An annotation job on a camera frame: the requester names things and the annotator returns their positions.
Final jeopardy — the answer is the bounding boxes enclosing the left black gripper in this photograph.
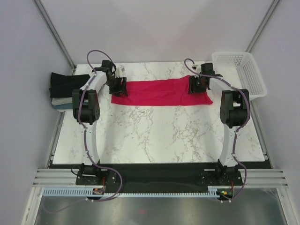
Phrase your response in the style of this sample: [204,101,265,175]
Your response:
[104,77,128,98]

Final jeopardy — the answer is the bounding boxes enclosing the red t shirt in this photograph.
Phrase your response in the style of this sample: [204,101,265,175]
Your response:
[111,75,213,106]

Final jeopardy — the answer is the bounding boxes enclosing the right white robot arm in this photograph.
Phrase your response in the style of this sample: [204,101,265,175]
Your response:
[188,63,250,168]

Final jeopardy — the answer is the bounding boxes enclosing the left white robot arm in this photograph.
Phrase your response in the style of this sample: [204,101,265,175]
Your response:
[72,60,128,165]

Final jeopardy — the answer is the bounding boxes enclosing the white plastic basket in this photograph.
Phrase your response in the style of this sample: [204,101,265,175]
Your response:
[212,52,267,100]

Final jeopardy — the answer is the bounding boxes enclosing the folded blue t shirt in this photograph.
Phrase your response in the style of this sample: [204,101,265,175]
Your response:
[53,103,73,110]

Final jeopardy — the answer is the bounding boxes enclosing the folded black t shirt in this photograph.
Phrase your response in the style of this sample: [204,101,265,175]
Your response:
[49,72,90,98]

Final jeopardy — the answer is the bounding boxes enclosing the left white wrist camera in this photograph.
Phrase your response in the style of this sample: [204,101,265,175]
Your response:
[115,67,125,77]

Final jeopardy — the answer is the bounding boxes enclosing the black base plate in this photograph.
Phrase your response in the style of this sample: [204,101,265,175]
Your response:
[75,163,243,193]

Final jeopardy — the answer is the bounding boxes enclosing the right aluminium frame post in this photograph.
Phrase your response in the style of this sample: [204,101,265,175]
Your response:
[245,0,281,53]

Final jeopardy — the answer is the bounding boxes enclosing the aluminium frame post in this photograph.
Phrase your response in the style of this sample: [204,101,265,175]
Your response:
[32,0,76,72]
[245,0,281,53]

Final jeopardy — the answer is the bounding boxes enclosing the left aluminium frame post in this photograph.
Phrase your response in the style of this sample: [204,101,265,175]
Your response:
[32,0,76,72]

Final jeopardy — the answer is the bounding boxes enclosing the white slotted cable duct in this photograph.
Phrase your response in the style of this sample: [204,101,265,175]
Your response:
[43,187,220,198]

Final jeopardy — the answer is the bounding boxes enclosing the aluminium rail profile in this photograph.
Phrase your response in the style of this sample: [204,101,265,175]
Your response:
[32,167,79,188]

